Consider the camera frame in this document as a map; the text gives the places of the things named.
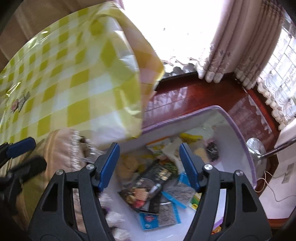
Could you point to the thin black snack packet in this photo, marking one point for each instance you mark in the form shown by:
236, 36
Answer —
154, 205

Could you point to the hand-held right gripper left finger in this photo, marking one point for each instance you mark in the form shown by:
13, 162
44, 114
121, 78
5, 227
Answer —
108, 166

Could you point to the clear cracker packet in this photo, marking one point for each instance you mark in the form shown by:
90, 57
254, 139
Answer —
128, 166

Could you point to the yellow white checked tablecloth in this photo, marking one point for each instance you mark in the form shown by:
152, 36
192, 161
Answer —
69, 81

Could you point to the striped beige blanket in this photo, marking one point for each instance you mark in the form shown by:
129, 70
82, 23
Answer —
60, 143

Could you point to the yellow white snack packet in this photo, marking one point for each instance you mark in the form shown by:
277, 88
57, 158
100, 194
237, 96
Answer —
161, 147

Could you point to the grey power socket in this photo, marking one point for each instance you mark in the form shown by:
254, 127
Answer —
289, 172

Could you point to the white lace curtain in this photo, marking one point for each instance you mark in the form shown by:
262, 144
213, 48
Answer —
277, 81

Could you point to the blue clear-window snack packet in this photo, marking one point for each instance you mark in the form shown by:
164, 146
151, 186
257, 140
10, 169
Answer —
157, 217
180, 192

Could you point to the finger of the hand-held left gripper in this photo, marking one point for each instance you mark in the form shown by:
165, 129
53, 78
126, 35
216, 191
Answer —
30, 166
20, 146

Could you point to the pink patterned curtain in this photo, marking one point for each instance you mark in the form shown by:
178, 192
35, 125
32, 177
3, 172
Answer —
231, 46

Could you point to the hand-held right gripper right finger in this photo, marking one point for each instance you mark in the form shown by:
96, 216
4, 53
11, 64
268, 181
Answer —
189, 166

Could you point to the metal floor stand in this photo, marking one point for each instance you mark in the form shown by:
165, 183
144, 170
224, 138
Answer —
254, 148

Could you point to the large black cracker packet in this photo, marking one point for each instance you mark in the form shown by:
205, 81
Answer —
148, 183

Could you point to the white purple-trimmed storage box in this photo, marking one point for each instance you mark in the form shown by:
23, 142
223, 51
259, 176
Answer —
222, 125

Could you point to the orange snack packet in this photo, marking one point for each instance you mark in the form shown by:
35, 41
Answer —
217, 229

